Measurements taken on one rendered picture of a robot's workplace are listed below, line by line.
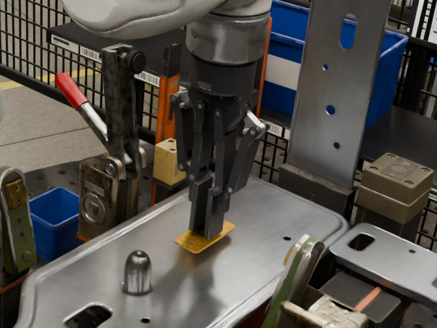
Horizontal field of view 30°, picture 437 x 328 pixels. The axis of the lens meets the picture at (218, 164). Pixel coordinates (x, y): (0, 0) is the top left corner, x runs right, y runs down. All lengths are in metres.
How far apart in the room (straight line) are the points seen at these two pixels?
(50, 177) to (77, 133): 1.75
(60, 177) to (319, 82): 0.76
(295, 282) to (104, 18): 0.35
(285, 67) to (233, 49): 0.45
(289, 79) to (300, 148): 0.14
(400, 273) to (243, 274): 0.20
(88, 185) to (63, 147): 2.29
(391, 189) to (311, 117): 0.16
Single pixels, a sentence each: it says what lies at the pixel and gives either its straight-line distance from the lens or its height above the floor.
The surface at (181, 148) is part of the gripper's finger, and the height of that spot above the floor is 1.12.
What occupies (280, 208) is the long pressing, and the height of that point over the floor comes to 1.00.
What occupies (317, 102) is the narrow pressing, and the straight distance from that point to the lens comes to 1.19.
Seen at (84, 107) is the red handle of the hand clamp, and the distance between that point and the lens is 1.10.
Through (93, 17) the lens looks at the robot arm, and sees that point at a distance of 0.70.
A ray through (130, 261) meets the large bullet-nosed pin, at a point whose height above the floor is 1.04.
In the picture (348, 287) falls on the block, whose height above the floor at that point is 0.98.
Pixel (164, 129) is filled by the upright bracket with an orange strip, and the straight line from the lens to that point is 1.14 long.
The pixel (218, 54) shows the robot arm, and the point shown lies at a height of 1.27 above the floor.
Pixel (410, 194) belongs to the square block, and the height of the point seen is 1.05.
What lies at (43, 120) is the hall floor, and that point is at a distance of 3.62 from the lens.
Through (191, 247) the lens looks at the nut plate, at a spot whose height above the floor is 1.02.
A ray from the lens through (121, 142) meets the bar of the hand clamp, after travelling 1.05.
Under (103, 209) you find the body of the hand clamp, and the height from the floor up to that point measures 1.00.
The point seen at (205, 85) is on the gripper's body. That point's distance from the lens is 0.90.
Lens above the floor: 1.58
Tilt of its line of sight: 28 degrees down
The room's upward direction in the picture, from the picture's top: 7 degrees clockwise
